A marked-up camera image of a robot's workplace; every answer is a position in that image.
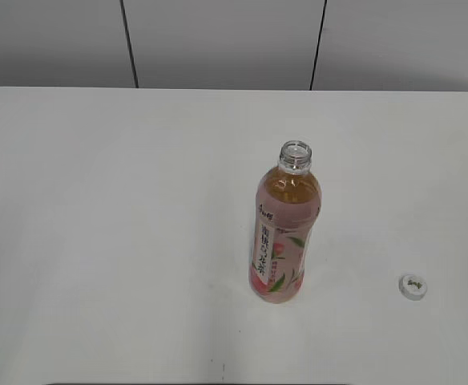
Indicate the pink oolong tea bottle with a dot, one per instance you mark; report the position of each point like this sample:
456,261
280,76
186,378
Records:
288,203

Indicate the white bottle cap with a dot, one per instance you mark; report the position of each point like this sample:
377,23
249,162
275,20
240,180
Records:
412,287

